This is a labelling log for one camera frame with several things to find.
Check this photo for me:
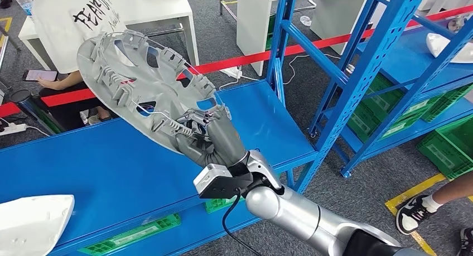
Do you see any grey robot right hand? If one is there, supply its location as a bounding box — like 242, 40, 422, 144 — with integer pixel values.
175, 108, 249, 169

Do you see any grey plastic wheel cover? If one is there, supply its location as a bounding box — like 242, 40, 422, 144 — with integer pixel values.
447, 16, 468, 33
76, 30, 231, 157

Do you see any blue metal shelf rack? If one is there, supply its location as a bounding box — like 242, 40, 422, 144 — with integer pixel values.
308, 0, 473, 179
0, 0, 431, 256

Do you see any white curved plastic part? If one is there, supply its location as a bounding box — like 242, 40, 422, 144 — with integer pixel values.
426, 32, 473, 64
0, 194, 75, 256

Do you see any red barrier belt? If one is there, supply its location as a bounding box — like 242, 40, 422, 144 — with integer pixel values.
0, 4, 473, 118

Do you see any white desk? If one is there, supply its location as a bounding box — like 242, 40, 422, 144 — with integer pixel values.
17, 0, 200, 72
236, 0, 370, 77

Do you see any smartphone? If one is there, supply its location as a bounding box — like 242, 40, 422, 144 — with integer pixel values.
22, 69, 59, 82

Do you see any person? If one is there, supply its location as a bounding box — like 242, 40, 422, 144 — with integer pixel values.
31, 0, 128, 125
395, 173, 473, 256

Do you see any white power strip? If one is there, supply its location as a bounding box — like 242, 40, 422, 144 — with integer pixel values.
0, 122, 28, 137

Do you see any clear plastic water bottle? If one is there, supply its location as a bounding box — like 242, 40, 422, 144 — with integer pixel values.
11, 0, 34, 17

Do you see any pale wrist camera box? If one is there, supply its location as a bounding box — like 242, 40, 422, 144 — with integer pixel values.
192, 163, 254, 200

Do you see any white cable with plug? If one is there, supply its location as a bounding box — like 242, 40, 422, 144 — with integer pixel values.
218, 54, 355, 91

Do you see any black camera cable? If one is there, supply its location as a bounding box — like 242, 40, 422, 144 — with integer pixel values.
221, 189, 263, 256

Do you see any black barrier post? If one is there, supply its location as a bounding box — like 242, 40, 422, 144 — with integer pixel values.
9, 89, 62, 135

